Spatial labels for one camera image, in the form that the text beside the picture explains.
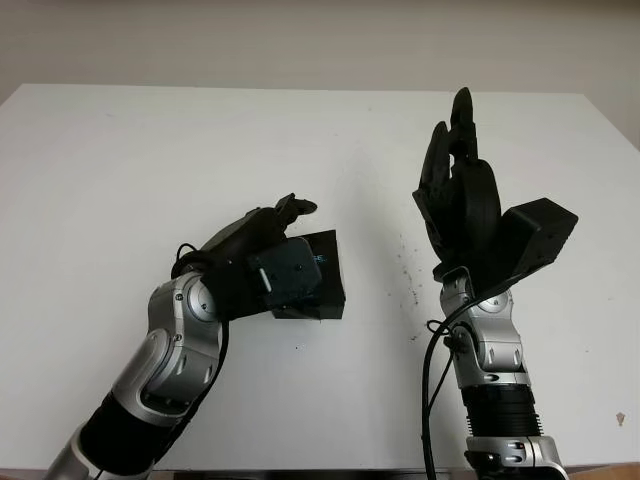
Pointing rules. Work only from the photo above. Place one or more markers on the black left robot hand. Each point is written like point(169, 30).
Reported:
point(245, 240)

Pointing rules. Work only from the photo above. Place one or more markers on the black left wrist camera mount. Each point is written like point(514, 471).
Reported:
point(275, 275)

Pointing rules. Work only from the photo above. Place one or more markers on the black RealSense box lid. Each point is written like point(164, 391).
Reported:
point(330, 280)

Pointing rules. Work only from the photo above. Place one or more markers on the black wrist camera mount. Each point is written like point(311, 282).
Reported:
point(537, 235)
point(275, 275)

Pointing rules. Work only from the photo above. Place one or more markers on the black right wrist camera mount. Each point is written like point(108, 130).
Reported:
point(537, 235)

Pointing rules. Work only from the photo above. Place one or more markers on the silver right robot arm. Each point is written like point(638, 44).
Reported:
point(492, 360)

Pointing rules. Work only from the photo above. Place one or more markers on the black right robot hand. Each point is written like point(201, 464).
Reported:
point(465, 210)

